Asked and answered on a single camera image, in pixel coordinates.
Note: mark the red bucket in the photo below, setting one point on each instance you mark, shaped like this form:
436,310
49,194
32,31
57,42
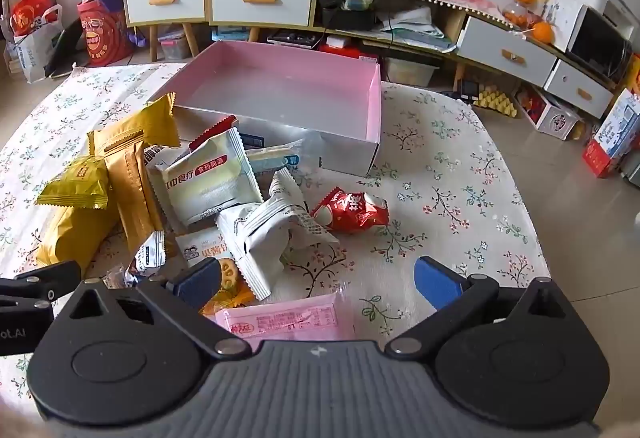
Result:
102,36

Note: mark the blue white long packet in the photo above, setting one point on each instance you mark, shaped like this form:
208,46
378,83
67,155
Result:
272,158

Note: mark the translucent storage box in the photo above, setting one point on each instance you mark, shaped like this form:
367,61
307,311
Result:
412,72

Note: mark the golden long snack packet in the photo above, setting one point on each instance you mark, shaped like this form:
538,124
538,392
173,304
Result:
132,198

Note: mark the pale green white snack packet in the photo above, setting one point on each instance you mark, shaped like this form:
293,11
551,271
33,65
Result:
210,183

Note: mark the black box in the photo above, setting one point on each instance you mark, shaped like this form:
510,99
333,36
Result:
347,16

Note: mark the white shopping bag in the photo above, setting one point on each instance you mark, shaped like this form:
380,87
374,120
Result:
32,38

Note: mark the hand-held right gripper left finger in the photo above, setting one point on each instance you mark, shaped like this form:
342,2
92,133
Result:
197,285

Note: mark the yellow bumpy tray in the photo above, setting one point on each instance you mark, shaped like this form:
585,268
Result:
495,101

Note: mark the small yellow snack packet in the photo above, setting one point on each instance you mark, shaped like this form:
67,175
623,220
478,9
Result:
75,180

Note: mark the jar of small oranges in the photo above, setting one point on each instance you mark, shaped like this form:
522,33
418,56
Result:
520,16

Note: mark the white leaf-print snack packet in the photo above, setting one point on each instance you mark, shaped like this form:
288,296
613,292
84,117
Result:
292,208
255,248

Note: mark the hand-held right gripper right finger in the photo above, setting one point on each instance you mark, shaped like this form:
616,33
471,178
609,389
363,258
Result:
435,285

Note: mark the large yellow snack packet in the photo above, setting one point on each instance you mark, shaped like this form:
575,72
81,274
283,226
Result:
70,233

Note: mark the pink cardboard box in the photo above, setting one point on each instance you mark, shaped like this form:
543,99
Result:
280,88

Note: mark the pink snack packet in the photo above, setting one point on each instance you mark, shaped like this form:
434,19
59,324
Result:
290,320

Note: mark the blue white carton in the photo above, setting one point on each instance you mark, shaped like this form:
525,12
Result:
612,138

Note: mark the floral tablecloth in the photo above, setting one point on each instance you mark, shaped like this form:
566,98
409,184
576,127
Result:
440,178

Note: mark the clear plastic storage box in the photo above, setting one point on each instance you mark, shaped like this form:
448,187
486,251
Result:
175,46

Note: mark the white red carton box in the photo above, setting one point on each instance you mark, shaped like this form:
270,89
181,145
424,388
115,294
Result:
550,116

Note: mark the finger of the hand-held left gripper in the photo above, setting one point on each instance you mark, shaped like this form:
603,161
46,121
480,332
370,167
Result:
55,280
22,307

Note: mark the microwave oven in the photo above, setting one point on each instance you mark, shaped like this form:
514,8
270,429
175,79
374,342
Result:
597,41

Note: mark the pile of papers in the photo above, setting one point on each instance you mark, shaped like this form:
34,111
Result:
415,28

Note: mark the red white snack packet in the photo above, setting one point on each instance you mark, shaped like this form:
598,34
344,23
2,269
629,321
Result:
212,131

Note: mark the red candy packet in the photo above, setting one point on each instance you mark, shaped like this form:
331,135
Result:
352,213

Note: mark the low wooden cabinet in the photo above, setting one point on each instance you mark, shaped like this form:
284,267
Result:
450,33

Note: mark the orange cracker packet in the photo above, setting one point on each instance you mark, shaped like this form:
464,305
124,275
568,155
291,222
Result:
230,280

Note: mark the small blue-patterned chocolate packet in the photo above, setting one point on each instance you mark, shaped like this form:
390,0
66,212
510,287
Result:
147,255

